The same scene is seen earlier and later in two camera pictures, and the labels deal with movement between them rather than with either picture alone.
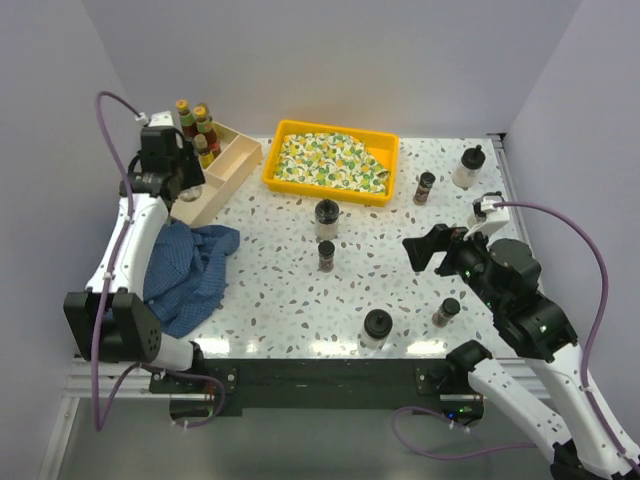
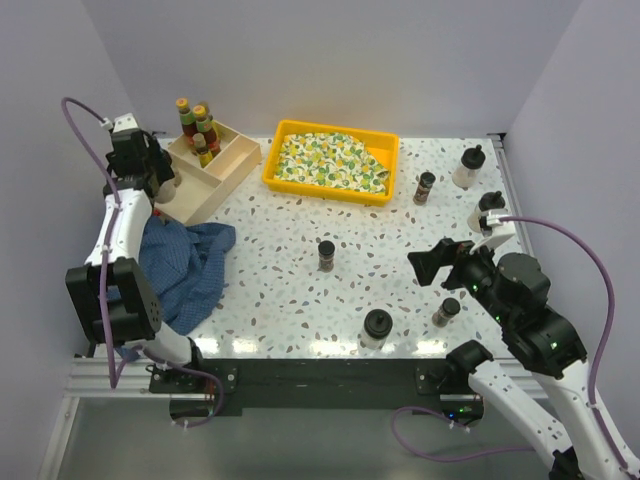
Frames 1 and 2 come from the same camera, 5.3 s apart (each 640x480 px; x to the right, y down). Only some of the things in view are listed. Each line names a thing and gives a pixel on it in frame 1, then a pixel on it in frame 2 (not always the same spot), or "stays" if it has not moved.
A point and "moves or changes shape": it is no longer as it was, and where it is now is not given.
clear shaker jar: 465,174 stays
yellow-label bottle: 206,158 stays
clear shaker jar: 326,219 moves or changes shape
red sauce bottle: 204,126 stays
